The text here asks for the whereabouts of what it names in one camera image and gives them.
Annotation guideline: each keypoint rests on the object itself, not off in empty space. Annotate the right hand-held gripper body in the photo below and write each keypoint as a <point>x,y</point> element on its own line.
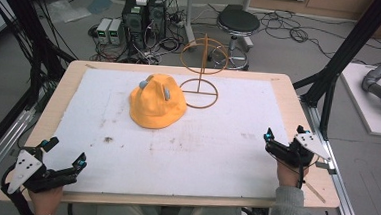
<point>298,150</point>

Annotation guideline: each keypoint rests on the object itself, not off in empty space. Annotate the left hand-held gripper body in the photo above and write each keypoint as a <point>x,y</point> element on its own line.
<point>24,169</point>

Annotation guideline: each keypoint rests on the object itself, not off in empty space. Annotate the person's right hand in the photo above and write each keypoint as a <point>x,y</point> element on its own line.
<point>288,175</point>

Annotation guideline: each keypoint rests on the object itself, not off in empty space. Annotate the person's left hand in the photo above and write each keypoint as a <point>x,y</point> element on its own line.
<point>46,200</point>

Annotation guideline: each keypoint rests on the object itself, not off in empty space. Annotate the white floor board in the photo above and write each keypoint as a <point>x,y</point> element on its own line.
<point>362,98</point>

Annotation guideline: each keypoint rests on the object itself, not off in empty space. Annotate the wooden table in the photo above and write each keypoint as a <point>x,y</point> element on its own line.
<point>70,76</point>

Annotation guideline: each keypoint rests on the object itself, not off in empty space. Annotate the white table mat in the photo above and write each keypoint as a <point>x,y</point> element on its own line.
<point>175,153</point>

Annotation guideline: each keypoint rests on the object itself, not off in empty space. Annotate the yellow bucket hat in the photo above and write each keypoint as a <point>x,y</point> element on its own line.
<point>157,102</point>

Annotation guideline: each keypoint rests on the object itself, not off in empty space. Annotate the black round stool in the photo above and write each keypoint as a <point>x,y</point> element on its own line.
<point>238,22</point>

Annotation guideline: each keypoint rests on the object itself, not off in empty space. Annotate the grey power supply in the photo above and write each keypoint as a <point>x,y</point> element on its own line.
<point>103,30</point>
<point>115,31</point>

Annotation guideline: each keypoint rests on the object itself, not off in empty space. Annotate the grey stand leg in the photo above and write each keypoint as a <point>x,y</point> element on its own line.
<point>190,17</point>

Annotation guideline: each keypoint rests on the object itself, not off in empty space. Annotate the black computer tower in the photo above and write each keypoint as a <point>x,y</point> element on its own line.
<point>156,13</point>
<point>134,20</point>

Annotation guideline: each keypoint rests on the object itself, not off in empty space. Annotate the aluminium rail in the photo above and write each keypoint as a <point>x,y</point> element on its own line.
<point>337,183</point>
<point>2,142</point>

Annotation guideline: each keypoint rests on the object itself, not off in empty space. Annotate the black frame post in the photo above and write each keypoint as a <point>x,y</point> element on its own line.
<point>29,27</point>
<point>349,47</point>

